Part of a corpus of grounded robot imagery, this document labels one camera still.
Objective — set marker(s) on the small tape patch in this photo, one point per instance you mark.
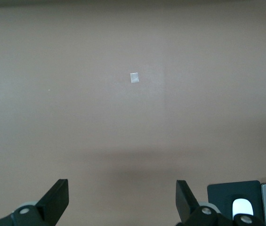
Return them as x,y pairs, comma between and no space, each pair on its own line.
134,78

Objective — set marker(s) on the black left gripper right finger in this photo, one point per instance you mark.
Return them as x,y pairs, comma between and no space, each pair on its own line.
203,215

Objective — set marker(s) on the white computer mouse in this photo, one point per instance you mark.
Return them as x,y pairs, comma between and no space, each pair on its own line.
242,207

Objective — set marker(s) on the black mouse pad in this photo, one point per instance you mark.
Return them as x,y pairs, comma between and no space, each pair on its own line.
217,195

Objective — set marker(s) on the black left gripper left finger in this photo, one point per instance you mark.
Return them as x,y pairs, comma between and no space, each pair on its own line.
29,214

